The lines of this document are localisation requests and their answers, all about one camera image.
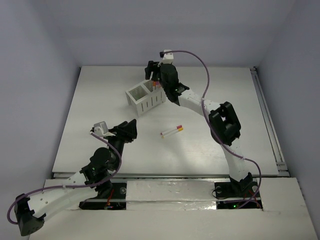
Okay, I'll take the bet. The white slotted stationery organizer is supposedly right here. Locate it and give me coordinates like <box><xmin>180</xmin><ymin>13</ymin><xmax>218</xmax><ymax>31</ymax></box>
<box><xmin>125</xmin><ymin>80</ymin><xmax>167</xmax><ymax>117</ymax></box>

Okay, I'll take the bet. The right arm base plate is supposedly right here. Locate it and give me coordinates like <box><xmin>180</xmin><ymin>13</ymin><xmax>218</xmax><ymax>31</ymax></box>
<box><xmin>212</xmin><ymin>181</ymin><xmax>258</xmax><ymax>200</ymax></box>

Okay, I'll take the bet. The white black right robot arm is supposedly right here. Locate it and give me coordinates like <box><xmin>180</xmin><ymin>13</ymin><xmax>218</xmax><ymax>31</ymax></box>
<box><xmin>144</xmin><ymin>60</ymin><xmax>254</xmax><ymax>199</ymax></box>

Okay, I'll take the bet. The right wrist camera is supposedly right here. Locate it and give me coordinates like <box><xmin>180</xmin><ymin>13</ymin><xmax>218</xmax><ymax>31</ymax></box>
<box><xmin>158</xmin><ymin>49</ymin><xmax>174</xmax><ymax>67</ymax></box>

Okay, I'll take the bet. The pink capped white marker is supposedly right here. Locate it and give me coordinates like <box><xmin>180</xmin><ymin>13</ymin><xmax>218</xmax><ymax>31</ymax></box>
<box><xmin>160</xmin><ymin>125</ymin><xmax>183</xmax><ymax>136</ymax></box>

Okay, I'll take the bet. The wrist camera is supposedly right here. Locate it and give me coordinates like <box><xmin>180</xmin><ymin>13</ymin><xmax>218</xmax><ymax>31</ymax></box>
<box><xmin>90</xmin><ymin>121</ymin><xmax>110</xmax><ymax>137</ymax></box>
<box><xmin>158</xmin><ymin>49</ymin><xmax>174</xmax><ymax>67</ymax></box>

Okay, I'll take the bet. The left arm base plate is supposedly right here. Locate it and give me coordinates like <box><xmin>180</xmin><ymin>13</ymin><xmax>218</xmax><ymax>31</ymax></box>
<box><xmin>78</xmin><ymin>182</ymin><xmax>127</xmax><ymax>211</ymax></box>

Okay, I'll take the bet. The yellow capped white marker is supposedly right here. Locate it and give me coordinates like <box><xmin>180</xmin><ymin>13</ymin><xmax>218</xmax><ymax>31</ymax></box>
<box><xmin>161</xmin><ymin>127</ymin><xmax>184</xmax><ymax>139</ymax></box>

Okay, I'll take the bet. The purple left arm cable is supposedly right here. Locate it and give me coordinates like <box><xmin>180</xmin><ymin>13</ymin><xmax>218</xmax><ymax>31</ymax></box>
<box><xmin>6</xmin><ymin>132</ymin><xmax>123</xmax><ymax>225</ymax></box>

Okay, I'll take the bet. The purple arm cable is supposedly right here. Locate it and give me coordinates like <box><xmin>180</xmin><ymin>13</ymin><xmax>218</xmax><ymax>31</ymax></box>
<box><xmin>172</xmin><ymin>49</ymin><xmax>262</xmax><ymax>208</ymax></box>
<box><xmin>6</xmin><ymin>132</ymin><xmax>123</xmax><ymax>225</ymax></box>

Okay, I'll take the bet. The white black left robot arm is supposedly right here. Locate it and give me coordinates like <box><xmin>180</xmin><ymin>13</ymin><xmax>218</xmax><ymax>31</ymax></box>
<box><xmin>10</xmin><ymin>119</ymin><xmax>138</xmax><ymax>237</ymax></box>

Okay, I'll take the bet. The white foam front board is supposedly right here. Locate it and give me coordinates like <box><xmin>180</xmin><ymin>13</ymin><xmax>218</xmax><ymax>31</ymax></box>
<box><xmin>31</xmin><ymin>177</ymin><xmax>317</xmax><ymax>240</ymax></box>

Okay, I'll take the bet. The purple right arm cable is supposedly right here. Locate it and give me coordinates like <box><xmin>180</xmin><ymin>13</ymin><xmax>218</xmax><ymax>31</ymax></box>
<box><xmin>172</xmin><ymin>49</ymin><xmax>262</xmax><ymax>208</ymax></box>

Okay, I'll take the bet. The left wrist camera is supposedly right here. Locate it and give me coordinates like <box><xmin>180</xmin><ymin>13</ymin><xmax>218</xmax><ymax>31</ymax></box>
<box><xmin>90</xmin><ymin>121</ymin><xmax>110</xmax><ymax>137</ymax></box>

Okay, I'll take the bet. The aluminium side rail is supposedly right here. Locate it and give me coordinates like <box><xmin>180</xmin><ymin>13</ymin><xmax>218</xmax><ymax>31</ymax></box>
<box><xmin>250</xmin><ymin>67</ymin><xmax>290</xmax><ymax>178</ymax></box>

